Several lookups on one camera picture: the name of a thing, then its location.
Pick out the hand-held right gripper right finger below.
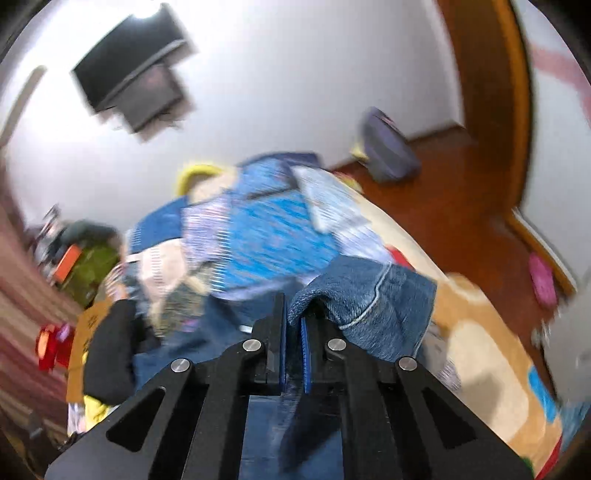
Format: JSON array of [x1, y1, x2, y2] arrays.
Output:
[[300, 308, 535, 480]]

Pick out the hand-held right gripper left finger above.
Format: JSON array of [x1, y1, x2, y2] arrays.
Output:
[[45, 292, 289, 480]]

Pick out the blue denim jeans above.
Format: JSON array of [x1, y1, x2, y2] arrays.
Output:
[[134, 255, 438, 480]]

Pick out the blue patterned cloth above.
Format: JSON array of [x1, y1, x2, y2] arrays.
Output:
[[126, 152, 393, 296]]

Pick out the black cloth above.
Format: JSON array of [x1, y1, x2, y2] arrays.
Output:
[[83, 299, 160, 407]]

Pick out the beige printed blanket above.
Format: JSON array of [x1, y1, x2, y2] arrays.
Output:
[[332, 172, 571, 476]]

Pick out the yellow cloth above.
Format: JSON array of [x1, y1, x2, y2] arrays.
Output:
[[175, 162, 238, 197]]

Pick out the green cloth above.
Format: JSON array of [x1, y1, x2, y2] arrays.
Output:
[[65, 244, 122, 309]]

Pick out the grey backpack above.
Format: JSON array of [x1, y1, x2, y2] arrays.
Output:
[[351, 107, 422, 183]]

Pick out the red plastic object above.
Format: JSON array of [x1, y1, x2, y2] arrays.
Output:
[[37, 323, 75, 372]]

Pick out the orange box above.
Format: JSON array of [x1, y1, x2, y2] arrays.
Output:
[[52, 244, 84, 284]]

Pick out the pink slipper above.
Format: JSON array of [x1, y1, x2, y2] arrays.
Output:
[[527, 253, 557, 309]]

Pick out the wall-mounted black television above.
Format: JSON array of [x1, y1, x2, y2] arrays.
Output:
[[70, 4, 200, 134]]

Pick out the wooden door frame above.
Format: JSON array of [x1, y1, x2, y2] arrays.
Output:
[[436, 0, 578, 296]]

